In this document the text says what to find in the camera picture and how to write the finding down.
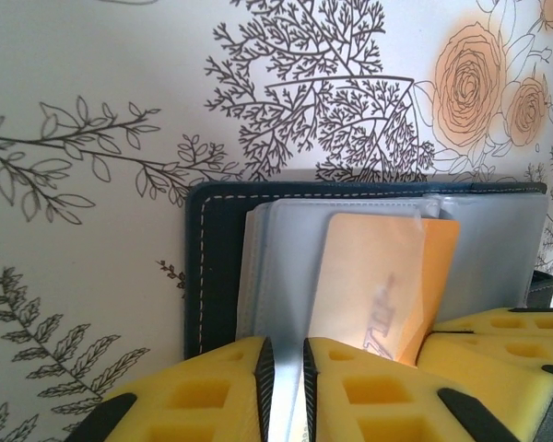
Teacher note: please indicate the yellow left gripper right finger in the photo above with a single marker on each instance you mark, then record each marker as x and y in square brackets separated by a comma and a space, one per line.
[378, 396]

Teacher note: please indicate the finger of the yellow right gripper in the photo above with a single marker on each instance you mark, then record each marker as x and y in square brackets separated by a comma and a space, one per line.
[525, 322]
[488, 359]

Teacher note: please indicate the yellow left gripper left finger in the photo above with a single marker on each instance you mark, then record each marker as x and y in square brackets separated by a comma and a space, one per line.
[198, 400]

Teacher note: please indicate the floral print table cover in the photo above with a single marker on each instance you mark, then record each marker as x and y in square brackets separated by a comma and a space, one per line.
[120, 230]

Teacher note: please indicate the orange card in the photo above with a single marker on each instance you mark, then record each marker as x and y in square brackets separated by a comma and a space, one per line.
[442, 267]

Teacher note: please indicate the navy leather card holder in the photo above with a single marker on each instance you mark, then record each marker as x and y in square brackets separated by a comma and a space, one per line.
[212, 276]

